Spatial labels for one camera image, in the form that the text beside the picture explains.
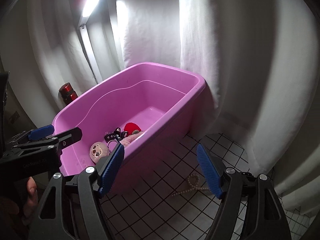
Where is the white checked tablecloth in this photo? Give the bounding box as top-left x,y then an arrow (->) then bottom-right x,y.
100,132 -> 307,240

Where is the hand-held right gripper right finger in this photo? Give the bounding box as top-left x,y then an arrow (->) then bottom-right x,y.
196,144 -> 292,240

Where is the red jar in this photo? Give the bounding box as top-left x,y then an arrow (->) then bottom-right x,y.
59,82 -> 78,105

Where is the pink plastic tub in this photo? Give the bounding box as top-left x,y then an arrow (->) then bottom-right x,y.
52,62 -> 206,195

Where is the person's left hand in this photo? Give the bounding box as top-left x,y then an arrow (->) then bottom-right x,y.
25,176 -> 39,220

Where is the window frame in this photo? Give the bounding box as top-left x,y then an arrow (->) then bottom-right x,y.
77,17 -> 103,85

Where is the pink strawberry headband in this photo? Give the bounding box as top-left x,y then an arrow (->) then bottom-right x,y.
119,122 -> 146,148

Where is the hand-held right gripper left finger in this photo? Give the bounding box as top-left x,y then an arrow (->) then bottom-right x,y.
29,144 -> 125,240

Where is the sloth plush keychain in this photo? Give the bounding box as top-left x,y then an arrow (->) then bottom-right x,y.
89,141 -> 112,164

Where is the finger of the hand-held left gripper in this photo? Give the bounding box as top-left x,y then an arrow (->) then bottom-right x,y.
12,127 -> 83,155
10,124 -> 55,145

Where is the white curtain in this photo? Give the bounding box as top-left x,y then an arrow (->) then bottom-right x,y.
25,0 -> 320,210

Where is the pearl hair claw clip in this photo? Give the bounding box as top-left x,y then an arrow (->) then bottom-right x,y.
171,174 -> 213,197

